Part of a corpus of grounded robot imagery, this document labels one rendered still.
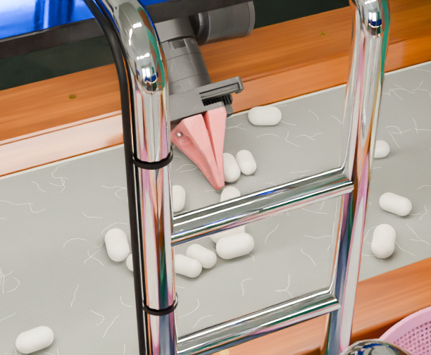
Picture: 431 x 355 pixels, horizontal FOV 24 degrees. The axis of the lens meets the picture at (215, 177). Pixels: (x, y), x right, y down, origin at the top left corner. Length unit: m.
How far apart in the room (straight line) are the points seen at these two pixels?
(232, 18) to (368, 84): 0.44
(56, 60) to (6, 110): 1.48
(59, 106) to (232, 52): 0.22
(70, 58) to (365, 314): 1.81
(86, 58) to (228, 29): 1.54
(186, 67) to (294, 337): 0.31
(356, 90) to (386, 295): 0.29
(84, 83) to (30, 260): 0.26
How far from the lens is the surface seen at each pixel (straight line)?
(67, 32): 0.71
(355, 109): 0.68
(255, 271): 0.96
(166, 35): 1.04
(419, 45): 1.26
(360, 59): 0.66
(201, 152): 1.02
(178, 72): 1.03
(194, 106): 1.02
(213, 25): 1.07
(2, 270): 0.98
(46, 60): 2.62
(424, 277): 0.94
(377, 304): 0.91
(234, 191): 1.02
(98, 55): 2.62
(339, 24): 1.27
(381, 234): 0.98
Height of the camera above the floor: 1.42
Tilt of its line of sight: 40 degrees down
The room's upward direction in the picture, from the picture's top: straight up
